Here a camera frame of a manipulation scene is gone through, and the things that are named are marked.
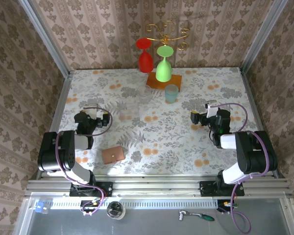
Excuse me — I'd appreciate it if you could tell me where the clear acrylic box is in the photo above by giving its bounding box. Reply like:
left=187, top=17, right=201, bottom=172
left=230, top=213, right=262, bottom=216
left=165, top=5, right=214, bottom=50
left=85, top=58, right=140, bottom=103
left=118, top=101, right=141, bottom=122

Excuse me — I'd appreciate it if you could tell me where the brown leather card holder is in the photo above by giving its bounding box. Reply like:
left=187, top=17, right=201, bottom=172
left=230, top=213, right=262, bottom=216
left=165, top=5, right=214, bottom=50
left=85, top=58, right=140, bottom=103
left=101, top=146, right=125, bottom=165

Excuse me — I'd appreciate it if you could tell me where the teal plastic cup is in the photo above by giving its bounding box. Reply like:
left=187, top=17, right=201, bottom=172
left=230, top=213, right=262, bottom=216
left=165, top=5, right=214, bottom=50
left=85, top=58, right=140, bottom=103
left=164, top=84, right=180, bottom=104

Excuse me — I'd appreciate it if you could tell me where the clear plastic cup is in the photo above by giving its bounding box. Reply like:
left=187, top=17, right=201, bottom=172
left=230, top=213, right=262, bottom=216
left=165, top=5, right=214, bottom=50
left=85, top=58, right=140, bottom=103
left=137, top=85, right=153, bottom=104

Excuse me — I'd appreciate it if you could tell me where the orange wooden board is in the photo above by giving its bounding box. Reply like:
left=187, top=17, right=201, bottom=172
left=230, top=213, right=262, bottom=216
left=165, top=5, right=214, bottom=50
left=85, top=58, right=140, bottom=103
left=146, top=71, right=183, bottom=93

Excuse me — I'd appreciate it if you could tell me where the green wine glass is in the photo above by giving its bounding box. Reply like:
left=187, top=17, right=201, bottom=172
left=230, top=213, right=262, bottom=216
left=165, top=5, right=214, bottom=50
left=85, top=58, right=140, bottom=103
left=155, top=45, right=175, bottom=82

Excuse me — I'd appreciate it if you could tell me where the red wine glass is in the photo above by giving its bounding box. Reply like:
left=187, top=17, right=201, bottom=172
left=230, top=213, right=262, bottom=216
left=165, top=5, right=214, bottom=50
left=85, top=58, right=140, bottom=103
left=135, top=37, right=154, bottom=74

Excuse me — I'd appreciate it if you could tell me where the glass jar with screws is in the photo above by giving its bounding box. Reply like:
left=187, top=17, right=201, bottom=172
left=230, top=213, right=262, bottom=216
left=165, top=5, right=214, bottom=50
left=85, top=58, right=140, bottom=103
left=106, top=201, right=126, bottom=220

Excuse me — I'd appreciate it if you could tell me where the small blue plastic part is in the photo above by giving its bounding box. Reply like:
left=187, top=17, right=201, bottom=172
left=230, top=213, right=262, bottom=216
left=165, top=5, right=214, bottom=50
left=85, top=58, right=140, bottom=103
left=34, top=201, right=51, bottom=215

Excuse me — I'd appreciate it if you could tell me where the grey metal shelf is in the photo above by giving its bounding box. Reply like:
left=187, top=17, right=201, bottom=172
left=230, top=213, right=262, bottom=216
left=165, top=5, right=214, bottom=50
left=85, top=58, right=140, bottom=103
left=14, top=192, right=294, bottom=235

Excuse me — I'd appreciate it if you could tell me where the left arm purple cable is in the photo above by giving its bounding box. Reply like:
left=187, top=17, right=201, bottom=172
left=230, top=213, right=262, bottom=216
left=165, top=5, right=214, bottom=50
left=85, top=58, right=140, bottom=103
left=54, top=106, right=114, bottom=216

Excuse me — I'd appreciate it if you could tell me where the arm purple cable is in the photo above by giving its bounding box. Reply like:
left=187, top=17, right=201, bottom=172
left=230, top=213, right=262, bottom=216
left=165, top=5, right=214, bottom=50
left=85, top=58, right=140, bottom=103
left=54, top=106, right=114, bottom=216
left=217, top=102, right=270, bottom=235

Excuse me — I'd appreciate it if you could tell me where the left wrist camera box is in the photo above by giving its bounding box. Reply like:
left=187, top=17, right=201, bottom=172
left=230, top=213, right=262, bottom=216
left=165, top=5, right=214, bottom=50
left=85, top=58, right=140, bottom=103
left=84, top=104, right=99, bottom=119

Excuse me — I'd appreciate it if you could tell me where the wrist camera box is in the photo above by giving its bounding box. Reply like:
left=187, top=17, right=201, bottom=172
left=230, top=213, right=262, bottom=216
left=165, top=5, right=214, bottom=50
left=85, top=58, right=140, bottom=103
left=84, top=104, right=99, bottom=119
left=205, top=99, right=220, bottom=118

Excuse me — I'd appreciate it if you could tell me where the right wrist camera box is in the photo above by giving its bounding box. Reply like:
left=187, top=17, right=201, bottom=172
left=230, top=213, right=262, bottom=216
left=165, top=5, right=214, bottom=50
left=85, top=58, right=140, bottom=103
left=205, top=99, right=220, bottom=118

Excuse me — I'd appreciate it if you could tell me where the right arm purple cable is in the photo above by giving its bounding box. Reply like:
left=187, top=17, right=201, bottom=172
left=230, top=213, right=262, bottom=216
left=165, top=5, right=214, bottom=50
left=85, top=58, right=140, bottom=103
left=217, top=102, right=270, bottom=235

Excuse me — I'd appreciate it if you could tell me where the aluminium side rail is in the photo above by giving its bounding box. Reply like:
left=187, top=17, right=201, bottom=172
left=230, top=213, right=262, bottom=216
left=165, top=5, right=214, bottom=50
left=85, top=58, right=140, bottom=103
left=239, top=67, right=280, bottom=179
left=49, top=70, right=73, bottom=178

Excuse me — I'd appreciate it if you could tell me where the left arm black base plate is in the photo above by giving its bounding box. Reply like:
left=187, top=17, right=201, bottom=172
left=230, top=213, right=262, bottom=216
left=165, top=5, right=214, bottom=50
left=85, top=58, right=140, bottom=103
left=69, top=181, right=114, bottom=198

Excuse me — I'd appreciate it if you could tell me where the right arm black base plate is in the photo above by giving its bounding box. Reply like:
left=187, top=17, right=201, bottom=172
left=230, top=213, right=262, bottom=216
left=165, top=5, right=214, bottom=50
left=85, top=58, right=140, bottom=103
left=198, top=180, right=245, bottom=197

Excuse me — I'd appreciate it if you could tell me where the aluminium front frame rail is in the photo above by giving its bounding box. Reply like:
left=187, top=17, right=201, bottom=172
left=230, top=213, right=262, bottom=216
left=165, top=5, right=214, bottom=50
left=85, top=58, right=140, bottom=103
left=24, top=174, right=294, bottom=198

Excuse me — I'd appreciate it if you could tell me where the black connector with wires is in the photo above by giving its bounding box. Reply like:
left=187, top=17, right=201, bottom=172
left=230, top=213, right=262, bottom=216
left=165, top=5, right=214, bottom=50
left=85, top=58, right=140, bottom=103
left=216, top=199, right=239, bottom=214
left=80, top=199, right=105, bottom=217

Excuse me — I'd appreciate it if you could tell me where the gold wire glass rack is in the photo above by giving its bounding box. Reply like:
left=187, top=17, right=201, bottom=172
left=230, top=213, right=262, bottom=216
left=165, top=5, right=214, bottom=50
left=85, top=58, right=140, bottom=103
left=147, top=20, right=191, bottom=52

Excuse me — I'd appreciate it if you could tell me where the green handled ratchet wrench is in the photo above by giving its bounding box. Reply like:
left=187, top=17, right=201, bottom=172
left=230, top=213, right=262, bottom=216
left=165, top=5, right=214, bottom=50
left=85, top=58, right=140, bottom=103
left=178, top=210, right=215, bottom=222

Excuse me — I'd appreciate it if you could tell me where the white slotted cable duct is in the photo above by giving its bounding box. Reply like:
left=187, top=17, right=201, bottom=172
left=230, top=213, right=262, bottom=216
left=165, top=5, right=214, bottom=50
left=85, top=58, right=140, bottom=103
left=50, top=201, right=219, bottom=210

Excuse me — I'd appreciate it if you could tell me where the aluminium corner post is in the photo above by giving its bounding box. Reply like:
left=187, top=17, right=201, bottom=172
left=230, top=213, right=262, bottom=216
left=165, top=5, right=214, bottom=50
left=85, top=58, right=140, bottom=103
left=18, top=0, right=72, bottom=77
left=240, top=0, right=289, bottom=73

